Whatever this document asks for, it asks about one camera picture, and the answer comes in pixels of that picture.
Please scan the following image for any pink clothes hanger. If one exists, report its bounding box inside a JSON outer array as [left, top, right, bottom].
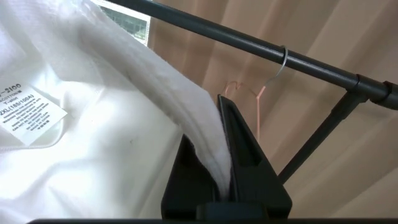
[[224, 45, 289, 142]]

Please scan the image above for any white garment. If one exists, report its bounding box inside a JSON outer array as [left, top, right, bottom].
[[0, 0, 233, 220]]

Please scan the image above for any black clothes rack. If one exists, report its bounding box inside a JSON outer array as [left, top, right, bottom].
[[107, 0, 398, 184]]

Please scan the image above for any beige curtain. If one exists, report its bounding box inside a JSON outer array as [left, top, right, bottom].
[[147, 0, 398, 218]]

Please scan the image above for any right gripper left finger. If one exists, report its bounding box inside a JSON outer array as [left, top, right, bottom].
[[160, 134, 230, 220]]

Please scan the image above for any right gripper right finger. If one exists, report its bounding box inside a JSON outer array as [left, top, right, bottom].
[[216, 94, 293, 220]]

